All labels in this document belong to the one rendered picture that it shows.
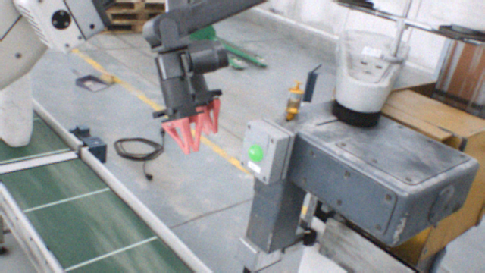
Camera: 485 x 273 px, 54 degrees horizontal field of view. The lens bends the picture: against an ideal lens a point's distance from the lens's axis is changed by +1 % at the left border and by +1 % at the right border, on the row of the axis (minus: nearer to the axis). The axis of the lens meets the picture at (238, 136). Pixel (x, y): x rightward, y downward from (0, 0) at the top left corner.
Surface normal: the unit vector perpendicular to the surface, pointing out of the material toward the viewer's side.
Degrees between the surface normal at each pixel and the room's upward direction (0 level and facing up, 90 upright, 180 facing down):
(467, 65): 90
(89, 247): 0
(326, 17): 90
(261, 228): 90
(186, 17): 64
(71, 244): 0
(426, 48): 90
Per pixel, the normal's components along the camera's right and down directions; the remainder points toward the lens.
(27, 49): 0.65, 0.41
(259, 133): -0.74, 0.18
